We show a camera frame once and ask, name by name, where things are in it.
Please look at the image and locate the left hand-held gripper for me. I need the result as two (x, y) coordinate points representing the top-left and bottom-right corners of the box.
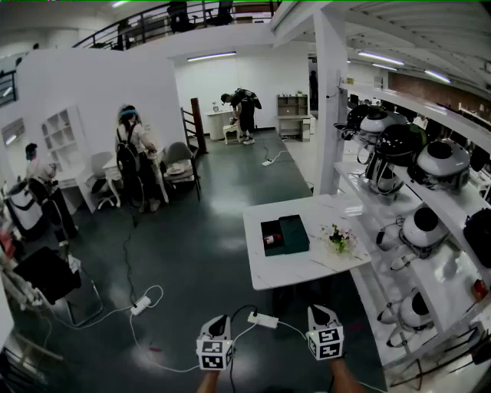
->
(196, 314), (236, 372)

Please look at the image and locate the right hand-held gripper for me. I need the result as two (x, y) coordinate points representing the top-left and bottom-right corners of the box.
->
(306, 305), (345, 362)

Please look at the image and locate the dark green gift box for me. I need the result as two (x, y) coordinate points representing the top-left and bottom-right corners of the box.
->
(260, 214), (311, 258)

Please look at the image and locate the person's left forearm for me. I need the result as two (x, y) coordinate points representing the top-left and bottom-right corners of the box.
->
(197, 368), (222, 393)

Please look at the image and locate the person's right forearm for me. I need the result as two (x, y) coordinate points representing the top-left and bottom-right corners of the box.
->
(329, 357), (365, 393)

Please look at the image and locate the pink flower bouquet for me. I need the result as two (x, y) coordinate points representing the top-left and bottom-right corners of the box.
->
(319, 223), (358, 255)

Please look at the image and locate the white helmet with black top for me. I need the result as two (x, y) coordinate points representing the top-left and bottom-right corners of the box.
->
(376, 206), (450, 272)
(377, 289), (437, 348)
(407, 138), (472, 192)
(358, 111), (408, 166)

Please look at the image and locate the white shelf rack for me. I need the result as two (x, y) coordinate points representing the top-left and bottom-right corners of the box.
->
(332, 76), (491, 389)

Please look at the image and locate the pink cloth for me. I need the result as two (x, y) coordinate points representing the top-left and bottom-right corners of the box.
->
(163, 162), (193, 178)

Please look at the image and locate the grey chair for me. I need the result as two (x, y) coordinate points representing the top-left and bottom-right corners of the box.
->
(160, 141), (203, 203)

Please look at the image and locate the black seat metal chair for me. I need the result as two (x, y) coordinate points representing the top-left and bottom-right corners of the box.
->
(12, 245), (104, 328)

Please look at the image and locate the glossy black helmet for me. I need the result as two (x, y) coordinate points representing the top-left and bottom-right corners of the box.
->
(364, 123), (427, 195)

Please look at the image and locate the white dressing table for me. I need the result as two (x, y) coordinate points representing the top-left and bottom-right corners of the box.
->
(101, 147), (170, 205)

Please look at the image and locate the white stool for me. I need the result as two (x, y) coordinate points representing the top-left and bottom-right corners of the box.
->
(223, 123), (247, 146)

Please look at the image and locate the black stair railing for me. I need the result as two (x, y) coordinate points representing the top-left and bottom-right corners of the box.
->
(180, 106), (199, 153)

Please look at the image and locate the white square pillar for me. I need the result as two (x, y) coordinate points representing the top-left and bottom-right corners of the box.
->
(312, 7), (350, 197)

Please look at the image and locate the white office chair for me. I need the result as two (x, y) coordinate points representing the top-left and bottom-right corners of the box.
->
(84, 151), (120, 211)

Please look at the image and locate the white curved desk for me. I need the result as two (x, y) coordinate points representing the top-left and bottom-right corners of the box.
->
(204, 109), (237, 141)

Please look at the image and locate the wooden shelf cabinet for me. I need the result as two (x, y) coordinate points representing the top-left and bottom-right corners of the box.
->
(275, 94), (317, 144)

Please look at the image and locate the matte black helmet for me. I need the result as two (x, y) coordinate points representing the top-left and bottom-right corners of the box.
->
(334, 104), (381, 141)

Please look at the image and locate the white bookshelf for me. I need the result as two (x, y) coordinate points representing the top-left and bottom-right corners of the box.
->
(40, 104), (97, 214)

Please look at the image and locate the ceiling light tube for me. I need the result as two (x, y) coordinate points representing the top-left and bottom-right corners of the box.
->
(357, 50), (406, 67)
(423, 69), (453, 84)
(186, 51), (238, 63)

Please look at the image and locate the black office chair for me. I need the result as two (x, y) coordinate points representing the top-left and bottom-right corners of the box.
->
(205, 0), (236, 27)
(166, 1), (197, 35)

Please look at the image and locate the black balcony railing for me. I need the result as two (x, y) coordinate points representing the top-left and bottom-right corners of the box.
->
(72, 0), (283, 51)

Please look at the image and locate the white power cable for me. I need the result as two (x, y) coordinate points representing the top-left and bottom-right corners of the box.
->
(276, 319), (312, 341)

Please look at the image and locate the black power cable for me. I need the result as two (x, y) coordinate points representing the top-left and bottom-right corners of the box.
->
(228, 304), (259, 391)

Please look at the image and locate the white floor cable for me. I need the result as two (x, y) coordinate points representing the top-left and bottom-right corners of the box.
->
(128, 285), (201, 374)

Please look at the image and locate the black floor cable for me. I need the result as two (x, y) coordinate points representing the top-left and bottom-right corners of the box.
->
(120, 213), (140, 308)

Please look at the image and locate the brown wooden post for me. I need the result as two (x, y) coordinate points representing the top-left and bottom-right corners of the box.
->
(190, 97), (210, 155)

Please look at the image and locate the white bag with black strap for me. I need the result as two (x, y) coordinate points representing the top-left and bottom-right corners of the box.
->
(4, 183), (50, 241)

